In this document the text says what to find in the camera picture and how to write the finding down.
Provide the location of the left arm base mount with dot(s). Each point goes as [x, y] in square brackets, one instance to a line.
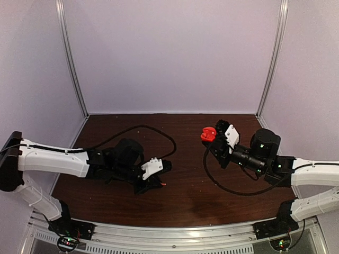
[74, 228]

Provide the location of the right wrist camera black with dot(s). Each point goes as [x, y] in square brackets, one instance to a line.
[228, 133]

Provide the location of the orange round case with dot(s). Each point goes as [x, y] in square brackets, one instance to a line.
[208, 134]

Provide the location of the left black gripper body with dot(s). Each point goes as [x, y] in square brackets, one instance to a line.
[138, 188]

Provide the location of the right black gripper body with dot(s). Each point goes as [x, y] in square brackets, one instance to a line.
[223, 156]

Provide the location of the aluminium frame post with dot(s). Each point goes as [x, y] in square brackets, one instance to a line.
[278, 41]
[60, 8]

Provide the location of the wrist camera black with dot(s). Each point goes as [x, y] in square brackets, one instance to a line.
[228, 133]
[155, 166]

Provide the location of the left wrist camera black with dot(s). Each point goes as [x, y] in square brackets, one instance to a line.
[155, 166]

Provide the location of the left aluminium frame post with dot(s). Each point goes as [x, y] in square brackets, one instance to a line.
[60, 8]

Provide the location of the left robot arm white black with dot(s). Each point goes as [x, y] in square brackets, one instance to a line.
[19, 155]

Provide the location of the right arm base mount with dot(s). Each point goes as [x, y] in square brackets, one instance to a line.
[274, 227]

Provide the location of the right aluminium frame post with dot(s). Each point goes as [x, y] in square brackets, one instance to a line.
[278, 41]

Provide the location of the front aluminium rail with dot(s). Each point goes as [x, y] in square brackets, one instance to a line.
[110, 238]

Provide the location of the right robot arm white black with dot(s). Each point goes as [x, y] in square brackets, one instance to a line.
[314, 183]

